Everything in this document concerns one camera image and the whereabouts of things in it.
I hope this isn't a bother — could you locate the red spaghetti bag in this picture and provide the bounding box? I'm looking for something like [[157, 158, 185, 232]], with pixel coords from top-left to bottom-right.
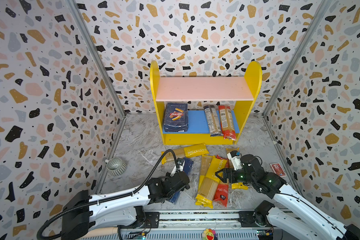
[[219, 106, 237, 141], [214, 155, 229, 207]]

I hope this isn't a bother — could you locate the blue Barilla pasta box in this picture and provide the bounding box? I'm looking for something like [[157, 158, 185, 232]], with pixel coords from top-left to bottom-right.
[[163, 103, 189, 133]]

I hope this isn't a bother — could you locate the dark label spaghetti bag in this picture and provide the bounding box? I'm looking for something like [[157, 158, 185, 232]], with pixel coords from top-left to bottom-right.
[[204, 105, 223, 137]]

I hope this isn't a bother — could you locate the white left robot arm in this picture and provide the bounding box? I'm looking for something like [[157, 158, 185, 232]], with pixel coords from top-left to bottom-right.
[[61, 172, 190, 240]]

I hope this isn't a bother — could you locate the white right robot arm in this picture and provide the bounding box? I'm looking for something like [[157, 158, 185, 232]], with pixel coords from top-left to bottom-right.
[[215, 151, 360, 240]]

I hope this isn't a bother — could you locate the yellow Pastatime spaghetti bag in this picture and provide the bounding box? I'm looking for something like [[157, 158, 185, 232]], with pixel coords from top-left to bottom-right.
[[226, 148, 249, 190]]

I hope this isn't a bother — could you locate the red bottom spaghetti bag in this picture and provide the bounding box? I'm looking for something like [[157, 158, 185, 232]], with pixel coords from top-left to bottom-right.
[[214, 155, 229, 207]]

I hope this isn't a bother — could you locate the yellow spaghetti bag middle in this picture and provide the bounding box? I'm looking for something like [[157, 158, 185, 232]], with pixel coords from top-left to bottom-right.
[[198, 155, 213, 189]]

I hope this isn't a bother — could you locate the red card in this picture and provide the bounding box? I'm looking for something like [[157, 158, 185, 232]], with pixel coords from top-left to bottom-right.
[[270, 163, 287, 178]]

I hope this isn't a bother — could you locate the yellow spaghetti bag front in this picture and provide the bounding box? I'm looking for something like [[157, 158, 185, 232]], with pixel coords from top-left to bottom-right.
[[195, 156, 227, 209]]

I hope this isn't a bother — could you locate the yellow spaghetti bag lying crosswise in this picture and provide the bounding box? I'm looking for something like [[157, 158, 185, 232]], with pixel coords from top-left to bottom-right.
[[161, 143, 209, 165]]

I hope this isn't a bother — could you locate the smiling flower toy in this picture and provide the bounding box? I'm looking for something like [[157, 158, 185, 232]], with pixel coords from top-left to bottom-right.
[[202, 229, 218, 240]]

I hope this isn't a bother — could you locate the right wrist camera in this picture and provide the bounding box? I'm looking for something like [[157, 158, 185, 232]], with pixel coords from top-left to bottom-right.
[[227, 150, 243, 170]]

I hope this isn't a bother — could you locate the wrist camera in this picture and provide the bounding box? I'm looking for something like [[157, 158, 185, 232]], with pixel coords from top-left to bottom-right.
[[171, 158, 186, 177], [227, 150, 243, 170]]

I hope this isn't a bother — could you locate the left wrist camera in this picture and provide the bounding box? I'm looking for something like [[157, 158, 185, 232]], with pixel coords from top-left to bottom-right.
[[171, 158, 186, 177]]

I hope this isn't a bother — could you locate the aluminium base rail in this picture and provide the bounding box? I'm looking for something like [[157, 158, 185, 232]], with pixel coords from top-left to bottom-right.
[[84, 210, 299, 240]]

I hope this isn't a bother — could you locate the black corrugated cable hose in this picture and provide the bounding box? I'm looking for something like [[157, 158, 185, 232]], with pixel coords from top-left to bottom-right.
[[35, 149, 181, 240]]

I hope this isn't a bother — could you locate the aluminium corner post right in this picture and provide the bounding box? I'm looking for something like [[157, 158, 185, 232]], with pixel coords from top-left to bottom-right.
[[262, 0, 333, 119]]

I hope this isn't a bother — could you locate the aluminium corner post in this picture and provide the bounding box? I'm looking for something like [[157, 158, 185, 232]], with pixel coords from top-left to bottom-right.
[[66, 0, 126, 119], [262, 0, 333, 119]]

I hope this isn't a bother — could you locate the aluminium corner post left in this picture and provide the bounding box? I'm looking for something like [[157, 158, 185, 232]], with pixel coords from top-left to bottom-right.
[[66, 0, 126, 119]]

